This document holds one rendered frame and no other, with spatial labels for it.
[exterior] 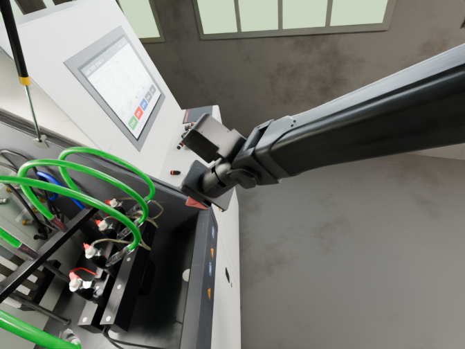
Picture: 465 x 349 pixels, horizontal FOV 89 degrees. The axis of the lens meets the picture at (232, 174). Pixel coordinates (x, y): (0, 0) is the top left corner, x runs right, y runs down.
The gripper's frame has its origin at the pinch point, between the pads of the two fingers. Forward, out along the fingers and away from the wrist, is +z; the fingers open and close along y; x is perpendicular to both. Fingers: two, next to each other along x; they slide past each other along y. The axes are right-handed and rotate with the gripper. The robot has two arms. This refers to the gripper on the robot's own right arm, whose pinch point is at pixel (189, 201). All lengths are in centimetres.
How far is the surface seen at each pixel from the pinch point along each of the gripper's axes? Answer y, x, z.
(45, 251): 19.2, 12.6, 37.7
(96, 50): 47, -46, 21
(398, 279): -148, -48, 21
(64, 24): 54, -40, 16
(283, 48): -24, -193, 19
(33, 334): 11.0, 28.7, 0.6
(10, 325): 13.9, 28.7, -0.1
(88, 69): 43, -35, 20
